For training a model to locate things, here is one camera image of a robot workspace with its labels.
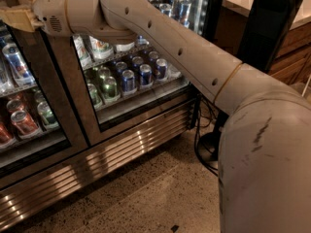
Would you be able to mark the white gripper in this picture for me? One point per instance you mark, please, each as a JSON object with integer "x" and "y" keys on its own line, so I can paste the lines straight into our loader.
{"x": 51, "y": 13}

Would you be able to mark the glass fridge door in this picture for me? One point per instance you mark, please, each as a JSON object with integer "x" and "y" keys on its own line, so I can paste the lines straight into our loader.
{"x": 157, "y": 113}
{"x": 31, "y": 156}

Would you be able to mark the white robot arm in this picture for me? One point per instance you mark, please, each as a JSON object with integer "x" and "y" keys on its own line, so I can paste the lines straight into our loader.
{"x": 265, "y": 149}

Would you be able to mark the stainless steel display fridge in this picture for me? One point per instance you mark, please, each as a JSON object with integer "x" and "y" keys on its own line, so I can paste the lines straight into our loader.
{"x": 68, "y": 176}

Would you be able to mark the white green can front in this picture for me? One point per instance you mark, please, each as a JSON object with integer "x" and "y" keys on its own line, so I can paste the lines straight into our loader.
{"x": 100, "y": 50}

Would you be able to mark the white green can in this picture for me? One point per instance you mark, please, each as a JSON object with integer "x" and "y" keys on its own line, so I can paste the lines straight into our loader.
{"x": 100, "y": 50}
{"x": 123, "y": 47}

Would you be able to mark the red soda can rear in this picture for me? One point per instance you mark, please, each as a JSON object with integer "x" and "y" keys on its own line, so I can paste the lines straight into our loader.
{"x": 15, "y": 105}

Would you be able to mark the red soda can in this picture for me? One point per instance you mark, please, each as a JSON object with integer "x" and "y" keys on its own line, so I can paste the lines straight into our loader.
{"x": 15, "y": 105}
{"x": 24, "y": 123}

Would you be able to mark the white green can right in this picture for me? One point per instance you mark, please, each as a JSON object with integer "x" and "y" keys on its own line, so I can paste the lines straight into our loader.
{"x": 123, "y": 47}

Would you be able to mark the green soda can left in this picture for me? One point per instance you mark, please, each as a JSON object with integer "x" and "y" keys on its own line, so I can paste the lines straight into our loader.
{"x": 47, "y": 117}

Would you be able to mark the red soda can front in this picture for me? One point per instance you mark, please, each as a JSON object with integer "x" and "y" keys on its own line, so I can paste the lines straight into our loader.
{"x": 24, "y": 123}

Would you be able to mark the green can bottom shelf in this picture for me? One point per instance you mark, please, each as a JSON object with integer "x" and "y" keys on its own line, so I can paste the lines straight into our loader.
{"x": 109, "y": 88}

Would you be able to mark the blue can front left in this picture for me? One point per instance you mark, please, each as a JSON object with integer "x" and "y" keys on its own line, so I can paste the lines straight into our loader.
{"x": 128, "y": 82}

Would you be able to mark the blue can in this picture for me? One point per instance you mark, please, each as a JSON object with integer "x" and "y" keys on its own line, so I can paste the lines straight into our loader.
{"x": 161, "y": 67}
{"x": 128, "y": 82}
{"x": 146, "y": 75}

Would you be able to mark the red can at edge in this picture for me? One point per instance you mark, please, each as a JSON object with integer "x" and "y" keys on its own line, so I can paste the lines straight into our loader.
{"x": 6, "y": 136}

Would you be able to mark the blue can front middle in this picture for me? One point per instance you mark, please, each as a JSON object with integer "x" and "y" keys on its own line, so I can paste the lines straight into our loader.
{"x": 146, "y": 75}

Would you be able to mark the tall silver can middle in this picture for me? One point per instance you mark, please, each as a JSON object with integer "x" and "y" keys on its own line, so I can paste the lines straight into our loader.
{"x": 165, "y": 9}

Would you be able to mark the tall silver can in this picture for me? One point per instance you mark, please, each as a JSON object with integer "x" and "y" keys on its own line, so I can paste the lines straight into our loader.
{"x": 181, "y": 11}
{"x": 165, "y": 9}

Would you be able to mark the blue can front right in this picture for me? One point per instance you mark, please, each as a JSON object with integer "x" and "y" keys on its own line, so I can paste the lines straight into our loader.
{"x": 161, "y": 67}

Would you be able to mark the tall silver can right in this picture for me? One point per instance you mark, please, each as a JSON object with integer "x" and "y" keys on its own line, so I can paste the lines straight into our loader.
{"x": 181, "y": 11}

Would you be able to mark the black tower fan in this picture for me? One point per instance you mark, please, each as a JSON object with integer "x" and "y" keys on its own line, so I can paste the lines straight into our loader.
{"x": 268, "y": 23}

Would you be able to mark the wooden counter cabinet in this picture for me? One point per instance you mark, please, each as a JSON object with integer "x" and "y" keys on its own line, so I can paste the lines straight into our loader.
{"x": 293, "y": 60}

